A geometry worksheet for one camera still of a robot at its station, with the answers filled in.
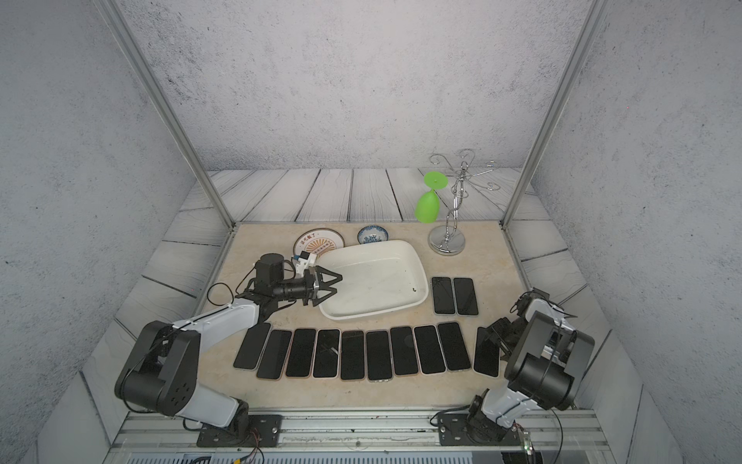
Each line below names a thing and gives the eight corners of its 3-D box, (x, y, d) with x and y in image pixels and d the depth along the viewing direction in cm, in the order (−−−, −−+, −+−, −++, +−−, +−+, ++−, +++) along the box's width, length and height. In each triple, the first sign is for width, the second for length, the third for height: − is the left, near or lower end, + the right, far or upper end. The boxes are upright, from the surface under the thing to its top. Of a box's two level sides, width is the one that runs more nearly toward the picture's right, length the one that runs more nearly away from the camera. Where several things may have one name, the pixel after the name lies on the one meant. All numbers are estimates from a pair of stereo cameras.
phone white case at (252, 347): (235, 368, 86) (232, 365, 84) (253, 324, 95) (250, 321, 93) (256, 370, 85) (253, 367, 84) (272, 326, 94) (269, 322, 93)
